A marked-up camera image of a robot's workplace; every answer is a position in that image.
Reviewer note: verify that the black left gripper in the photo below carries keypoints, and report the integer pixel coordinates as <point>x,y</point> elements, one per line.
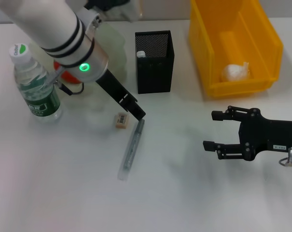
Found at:
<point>114,87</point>

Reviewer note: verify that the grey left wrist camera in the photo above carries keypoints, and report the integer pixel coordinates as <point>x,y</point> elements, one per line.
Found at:
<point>116,9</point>

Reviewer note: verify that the pale green glass fruit plate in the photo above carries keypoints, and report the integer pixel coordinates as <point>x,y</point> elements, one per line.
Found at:
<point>116,43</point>

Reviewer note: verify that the yellow plastic bin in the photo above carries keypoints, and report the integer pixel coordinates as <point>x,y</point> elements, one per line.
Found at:
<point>244,36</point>

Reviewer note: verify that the grey marker pen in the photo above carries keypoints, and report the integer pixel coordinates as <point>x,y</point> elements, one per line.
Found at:
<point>131,152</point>

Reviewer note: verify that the orange fruit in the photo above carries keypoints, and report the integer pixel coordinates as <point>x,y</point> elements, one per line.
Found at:
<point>71,77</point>

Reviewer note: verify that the white paper ball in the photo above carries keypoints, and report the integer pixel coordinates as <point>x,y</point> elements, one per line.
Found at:
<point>235,71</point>

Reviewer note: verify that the green utility knife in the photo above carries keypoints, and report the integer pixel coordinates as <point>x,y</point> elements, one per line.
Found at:
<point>141,54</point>

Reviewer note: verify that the black mesh pen holder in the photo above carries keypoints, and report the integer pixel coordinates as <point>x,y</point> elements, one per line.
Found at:
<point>155,72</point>

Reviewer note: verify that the beige eraser with barcode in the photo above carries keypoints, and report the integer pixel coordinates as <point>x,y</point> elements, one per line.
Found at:
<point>121,120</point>

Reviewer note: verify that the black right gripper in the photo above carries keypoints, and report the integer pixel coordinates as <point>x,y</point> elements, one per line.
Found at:
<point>268,135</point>

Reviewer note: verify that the clear green-label water bottle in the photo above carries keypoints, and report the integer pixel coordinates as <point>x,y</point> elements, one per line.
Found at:
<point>37,101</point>

